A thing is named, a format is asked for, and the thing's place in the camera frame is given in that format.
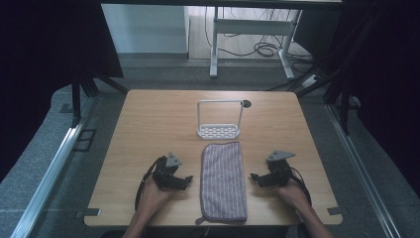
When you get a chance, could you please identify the white desk frame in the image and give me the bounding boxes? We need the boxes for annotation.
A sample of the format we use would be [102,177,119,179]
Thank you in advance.
[209,6,303,80]

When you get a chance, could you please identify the white power strip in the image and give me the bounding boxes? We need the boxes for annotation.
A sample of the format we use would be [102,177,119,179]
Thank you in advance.
[300,73,322,89]

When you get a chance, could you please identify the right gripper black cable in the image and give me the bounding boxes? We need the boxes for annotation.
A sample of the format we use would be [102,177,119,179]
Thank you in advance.
[288,167,313,206]

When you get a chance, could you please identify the person's right hand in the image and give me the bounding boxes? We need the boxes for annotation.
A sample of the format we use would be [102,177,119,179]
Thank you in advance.
[275,180,311,212]

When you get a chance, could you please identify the person's left hand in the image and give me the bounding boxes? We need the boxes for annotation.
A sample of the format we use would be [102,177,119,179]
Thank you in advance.
[138,175,176,216]

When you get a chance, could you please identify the purple striped towel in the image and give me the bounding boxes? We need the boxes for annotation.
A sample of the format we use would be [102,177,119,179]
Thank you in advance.
[194,141,249,226]

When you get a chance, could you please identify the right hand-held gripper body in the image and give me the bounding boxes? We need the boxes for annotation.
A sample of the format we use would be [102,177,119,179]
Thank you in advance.
[259,150,297,188]

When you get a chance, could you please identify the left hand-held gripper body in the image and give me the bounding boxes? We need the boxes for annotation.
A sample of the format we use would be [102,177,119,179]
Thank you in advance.
[152,152,188,191]

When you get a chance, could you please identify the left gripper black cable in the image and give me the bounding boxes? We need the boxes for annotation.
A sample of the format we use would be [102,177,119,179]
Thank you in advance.
[134,156,166,212]

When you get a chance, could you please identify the black floor cables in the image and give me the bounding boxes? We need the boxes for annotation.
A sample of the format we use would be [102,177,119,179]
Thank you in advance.
[203,6,315,65]

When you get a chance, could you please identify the aluminium rail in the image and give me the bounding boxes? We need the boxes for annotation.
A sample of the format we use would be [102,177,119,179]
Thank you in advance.
[9,98,97,238]
[325,103,402,238]

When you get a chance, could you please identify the white towel rack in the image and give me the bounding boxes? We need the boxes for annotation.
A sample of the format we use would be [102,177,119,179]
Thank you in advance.
[196,99,246,141]

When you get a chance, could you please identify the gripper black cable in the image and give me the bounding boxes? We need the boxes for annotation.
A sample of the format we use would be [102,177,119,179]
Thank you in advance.
[134,156,166,212]
[288,167,313,206]

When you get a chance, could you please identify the black metal stand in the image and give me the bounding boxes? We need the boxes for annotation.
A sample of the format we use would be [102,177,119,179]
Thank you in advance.
[70,70,130,125]
[286,13,365,135]

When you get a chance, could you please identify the black curtain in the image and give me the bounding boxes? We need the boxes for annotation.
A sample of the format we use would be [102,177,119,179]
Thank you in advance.
[0,0,125,182]
[293,0,420,199]

